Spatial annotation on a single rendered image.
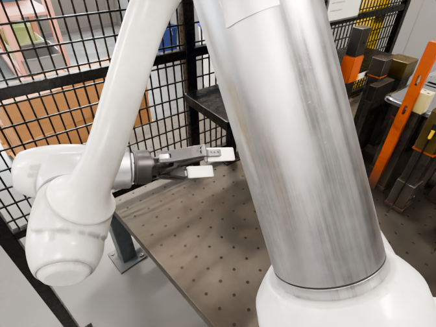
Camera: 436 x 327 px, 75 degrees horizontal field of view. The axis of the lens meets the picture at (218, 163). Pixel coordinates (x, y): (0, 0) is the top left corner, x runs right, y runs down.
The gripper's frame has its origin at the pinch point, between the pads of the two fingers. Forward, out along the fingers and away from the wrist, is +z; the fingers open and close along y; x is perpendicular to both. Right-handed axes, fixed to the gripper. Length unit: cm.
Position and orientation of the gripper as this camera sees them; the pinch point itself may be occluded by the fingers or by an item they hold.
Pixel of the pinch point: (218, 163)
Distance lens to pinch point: 69.8
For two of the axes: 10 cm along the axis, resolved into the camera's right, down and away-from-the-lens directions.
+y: -3.6, 3.0, 8.8
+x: 1.6, 9.5, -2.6
